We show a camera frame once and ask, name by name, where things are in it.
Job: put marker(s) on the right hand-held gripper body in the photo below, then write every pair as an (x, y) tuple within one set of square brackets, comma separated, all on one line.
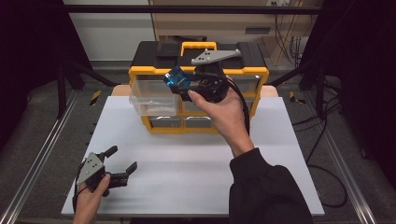
[(214, 56)]

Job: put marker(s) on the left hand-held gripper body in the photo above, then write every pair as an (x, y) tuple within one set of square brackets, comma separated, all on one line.
[(91, 169)]

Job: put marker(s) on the small blue plastic case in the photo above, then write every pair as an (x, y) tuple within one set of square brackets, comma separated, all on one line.
[(176, 77)]

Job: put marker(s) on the clear plastic storage drawer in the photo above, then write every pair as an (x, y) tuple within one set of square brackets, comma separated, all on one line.
[(152, 93)]

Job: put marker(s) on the yellow black drawer organizer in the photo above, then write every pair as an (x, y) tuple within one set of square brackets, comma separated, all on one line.
[(146, 53)]

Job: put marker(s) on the person's left hand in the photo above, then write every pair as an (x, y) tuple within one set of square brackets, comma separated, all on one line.
[(87, 205)]

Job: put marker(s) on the person's right hand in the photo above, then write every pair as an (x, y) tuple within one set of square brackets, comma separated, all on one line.
[(227, 118)]

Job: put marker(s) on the light wooden cabinet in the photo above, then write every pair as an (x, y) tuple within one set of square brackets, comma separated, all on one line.
[(218, 21)]

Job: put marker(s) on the grid of clear drawers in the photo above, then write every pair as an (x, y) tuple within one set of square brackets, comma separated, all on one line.
[(165, 122)]

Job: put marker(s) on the black horizontal bar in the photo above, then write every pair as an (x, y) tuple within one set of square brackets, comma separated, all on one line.
[(186, 9)]

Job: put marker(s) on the left yellow clamp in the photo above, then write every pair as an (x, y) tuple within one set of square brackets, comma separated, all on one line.
[(95, 97)]

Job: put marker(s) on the yellow clamp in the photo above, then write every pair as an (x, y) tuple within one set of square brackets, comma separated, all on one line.
[(294, 98), (95, 97)]

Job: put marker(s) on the light wooden board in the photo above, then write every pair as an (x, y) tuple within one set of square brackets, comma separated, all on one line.
[(121, 90)]

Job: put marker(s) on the black metal stand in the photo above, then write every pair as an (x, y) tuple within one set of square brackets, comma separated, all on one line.
[(320, 90), (61, 90)]

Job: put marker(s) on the white power strip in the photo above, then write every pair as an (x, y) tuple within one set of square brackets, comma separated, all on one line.
[(280, 2)]

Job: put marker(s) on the right yellow clamp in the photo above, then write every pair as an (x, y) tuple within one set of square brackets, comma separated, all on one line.
[(294, 98)]

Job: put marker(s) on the white cabinet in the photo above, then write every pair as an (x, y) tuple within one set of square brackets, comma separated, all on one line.
[(112, 34)]

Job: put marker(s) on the black curtain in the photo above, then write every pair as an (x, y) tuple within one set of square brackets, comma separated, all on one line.
[(28, 62), (364, 77)]

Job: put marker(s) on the aluminium floor rail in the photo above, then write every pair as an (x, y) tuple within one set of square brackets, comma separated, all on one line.
[(342, 161), (40, 155)]

